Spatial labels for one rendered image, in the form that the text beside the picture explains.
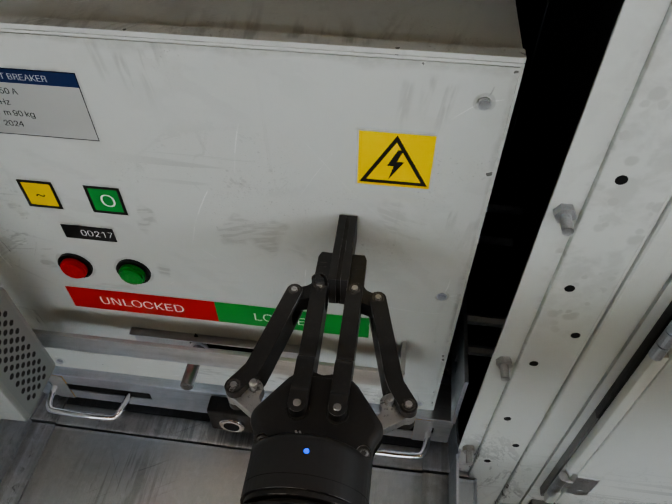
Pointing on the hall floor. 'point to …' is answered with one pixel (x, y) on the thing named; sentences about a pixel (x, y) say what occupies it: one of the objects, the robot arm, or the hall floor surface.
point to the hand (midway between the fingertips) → (343, 257)
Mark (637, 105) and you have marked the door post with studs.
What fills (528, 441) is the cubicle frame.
